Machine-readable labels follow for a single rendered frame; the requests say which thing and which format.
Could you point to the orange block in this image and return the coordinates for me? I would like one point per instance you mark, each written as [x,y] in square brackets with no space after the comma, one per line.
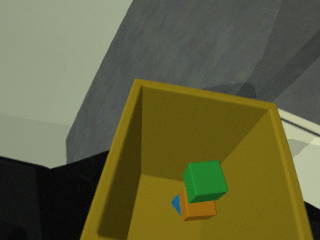
[195,211]

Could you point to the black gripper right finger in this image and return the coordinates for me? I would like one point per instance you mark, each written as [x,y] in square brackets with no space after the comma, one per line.
[313,214]

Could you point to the blue cube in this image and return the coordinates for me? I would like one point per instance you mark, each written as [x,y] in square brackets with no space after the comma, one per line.
[176,204]

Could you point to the green block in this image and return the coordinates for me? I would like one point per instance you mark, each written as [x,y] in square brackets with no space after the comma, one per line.
[204,181]

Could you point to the beige shallow tray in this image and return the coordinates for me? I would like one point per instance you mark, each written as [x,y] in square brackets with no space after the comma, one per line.
[303,138]

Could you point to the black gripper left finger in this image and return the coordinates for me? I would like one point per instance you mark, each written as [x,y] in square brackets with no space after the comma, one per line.
[49,204]

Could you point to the yellow square cup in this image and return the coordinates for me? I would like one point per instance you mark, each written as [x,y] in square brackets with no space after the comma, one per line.
[163,128]

